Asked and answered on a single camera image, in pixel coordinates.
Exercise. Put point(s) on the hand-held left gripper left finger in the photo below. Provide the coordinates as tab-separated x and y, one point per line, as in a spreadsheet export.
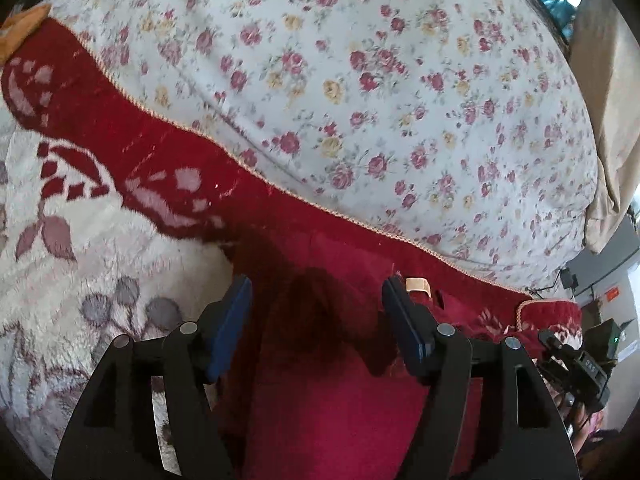
231	320

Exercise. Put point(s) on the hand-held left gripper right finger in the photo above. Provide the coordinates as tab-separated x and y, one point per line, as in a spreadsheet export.
407	325

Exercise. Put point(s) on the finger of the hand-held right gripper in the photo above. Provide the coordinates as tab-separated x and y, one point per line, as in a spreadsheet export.
552	345

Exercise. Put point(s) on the red fleece garment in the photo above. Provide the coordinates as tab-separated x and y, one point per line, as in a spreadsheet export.
350	360

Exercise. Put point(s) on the person's right hand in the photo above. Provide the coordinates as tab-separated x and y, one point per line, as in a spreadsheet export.
580	425

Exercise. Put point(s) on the black power adapter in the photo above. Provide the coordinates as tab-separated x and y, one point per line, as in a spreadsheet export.
569	280

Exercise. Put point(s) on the red and white plush blanket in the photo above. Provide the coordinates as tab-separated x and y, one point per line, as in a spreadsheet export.
100	240

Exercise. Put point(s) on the floral bed quilt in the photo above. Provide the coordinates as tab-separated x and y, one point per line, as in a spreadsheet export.
375	110

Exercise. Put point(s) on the beige curtain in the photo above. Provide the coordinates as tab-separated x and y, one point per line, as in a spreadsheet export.
610	135

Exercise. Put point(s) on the orange cloth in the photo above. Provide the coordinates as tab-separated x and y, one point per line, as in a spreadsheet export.
20	30

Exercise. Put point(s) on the orange wall sign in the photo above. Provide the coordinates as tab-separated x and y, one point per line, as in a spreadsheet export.
612	295

